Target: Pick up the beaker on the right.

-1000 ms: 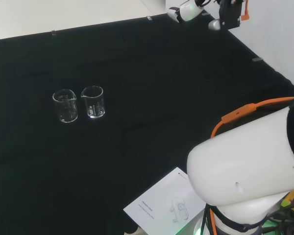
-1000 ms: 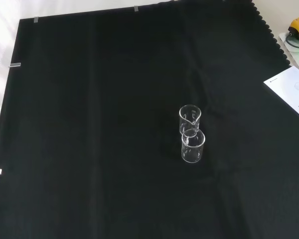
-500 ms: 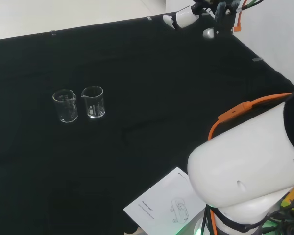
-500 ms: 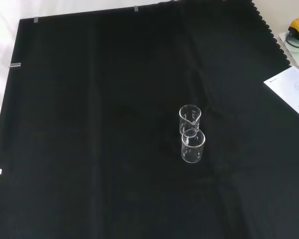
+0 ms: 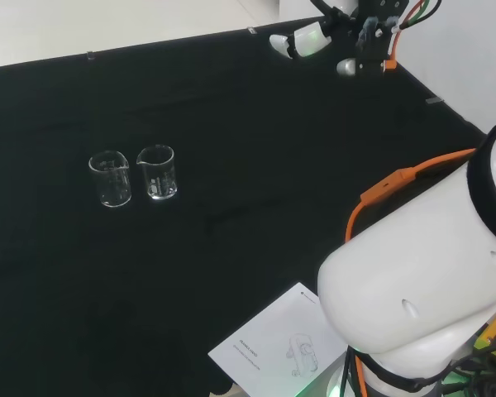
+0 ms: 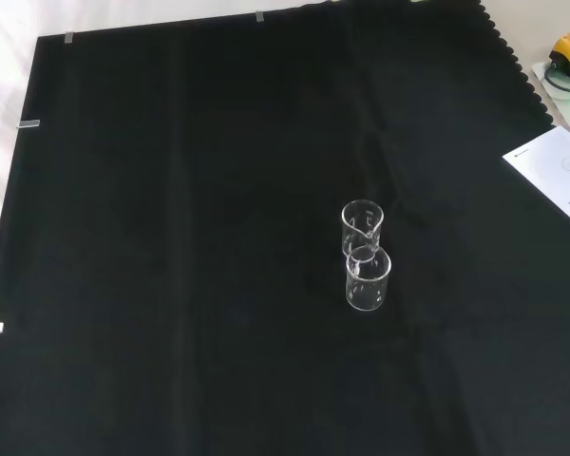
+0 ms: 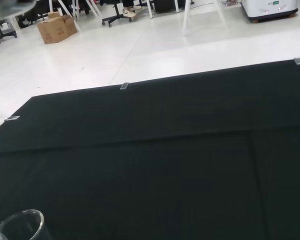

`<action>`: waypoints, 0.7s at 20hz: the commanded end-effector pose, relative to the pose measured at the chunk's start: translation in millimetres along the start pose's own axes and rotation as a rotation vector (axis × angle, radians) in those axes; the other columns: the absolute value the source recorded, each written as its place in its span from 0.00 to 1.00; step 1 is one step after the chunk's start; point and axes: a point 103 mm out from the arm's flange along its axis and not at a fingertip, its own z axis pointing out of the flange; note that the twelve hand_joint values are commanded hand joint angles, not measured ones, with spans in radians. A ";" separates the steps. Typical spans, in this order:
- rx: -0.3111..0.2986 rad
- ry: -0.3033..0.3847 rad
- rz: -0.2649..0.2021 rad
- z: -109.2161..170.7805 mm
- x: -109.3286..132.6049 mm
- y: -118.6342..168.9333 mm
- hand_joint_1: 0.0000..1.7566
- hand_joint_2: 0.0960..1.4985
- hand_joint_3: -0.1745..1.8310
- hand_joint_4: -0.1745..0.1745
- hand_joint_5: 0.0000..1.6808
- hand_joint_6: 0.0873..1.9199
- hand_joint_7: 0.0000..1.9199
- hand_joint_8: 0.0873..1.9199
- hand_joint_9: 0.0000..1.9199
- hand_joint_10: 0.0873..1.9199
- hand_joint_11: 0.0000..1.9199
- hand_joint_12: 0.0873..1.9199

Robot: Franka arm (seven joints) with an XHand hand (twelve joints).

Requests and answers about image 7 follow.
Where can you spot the person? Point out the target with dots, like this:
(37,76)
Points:
(129,11)

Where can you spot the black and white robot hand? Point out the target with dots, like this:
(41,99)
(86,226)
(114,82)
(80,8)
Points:
(7,7)

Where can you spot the white mobile machine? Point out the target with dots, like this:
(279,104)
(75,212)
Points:
(265,10)

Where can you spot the black office chair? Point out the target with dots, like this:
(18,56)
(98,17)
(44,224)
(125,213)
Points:
(115,18)
(0,32)

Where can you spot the clear cloth clip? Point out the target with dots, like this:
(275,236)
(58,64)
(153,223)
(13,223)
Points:
(299,60)
(124,85)
(12,118)

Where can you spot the black cabinet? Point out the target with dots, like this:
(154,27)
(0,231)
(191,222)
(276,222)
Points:
(165,6)

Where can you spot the black bench cloth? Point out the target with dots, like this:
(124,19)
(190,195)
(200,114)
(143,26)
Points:
(165,175)

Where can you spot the white table leg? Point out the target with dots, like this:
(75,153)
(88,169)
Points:
(150,8)
(186,20)

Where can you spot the brown cardboard box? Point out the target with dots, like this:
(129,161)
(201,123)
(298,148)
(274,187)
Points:
(71,25)
(53,31)

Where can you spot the black bag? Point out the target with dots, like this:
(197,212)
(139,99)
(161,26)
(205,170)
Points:
(31,20)

